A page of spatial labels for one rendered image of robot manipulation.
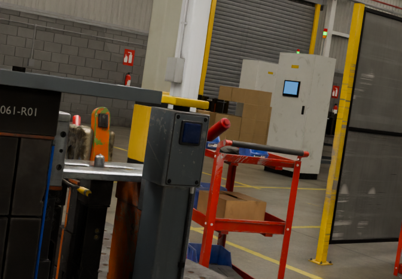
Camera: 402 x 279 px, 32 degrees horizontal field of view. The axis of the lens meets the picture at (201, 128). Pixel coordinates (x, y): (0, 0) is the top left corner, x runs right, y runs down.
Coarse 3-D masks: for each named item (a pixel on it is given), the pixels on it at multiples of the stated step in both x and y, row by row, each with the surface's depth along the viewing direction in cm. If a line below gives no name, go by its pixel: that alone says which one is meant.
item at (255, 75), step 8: (248, 64) 1539; (256, 64) 1522; (264, 64) 1527; (272, 64) 1545; (248, 72) 1537; (256, 72) 1520; (264, 72) 1531; (272, 72) 1547; (240, 80) 1554; (248, 80) 1536; (256, 80) 1518; (264, 80) 1534; (272, 80) 1550; (248, 88) 1534; (256, 88) 1520; (264, 88) 1537; (272, 88) 1554; (272, 96) 1557; (240, 104) 1548; (240, 112) 1547
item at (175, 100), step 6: (162, 96) 106; (168, 96) 104; (174, 96) 105; (162, 102) 106; (168, 102) 104; (174, 102) 103; (180, 102) 103; (186, 102) 103; (192, 102) 104; (198, 102) 105; (204, 102) 105; (174, 108) 106; (180, 108) 105; (186, 108) 106; (204, 108) 105
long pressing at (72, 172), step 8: (72, 160) 140; (80, 160) 142; (88, 160) 144; (64, 168) 125; (72, 168) 129; (80, 168) 130; (88, 168) 132; (96, 168) 134; (104, 168) 135; (112, 168) 137; (120, 168) 142; (128, 168) 143; (136, 168) 143; (64, 176) 123; (72, 176) 124; (80, 176) 125; (88, 176) 126; (96, 176) 127; (104, 176) 128; (112, 176) 129; (120, 176) 130; (128, 176) 130; (136, 176) 131
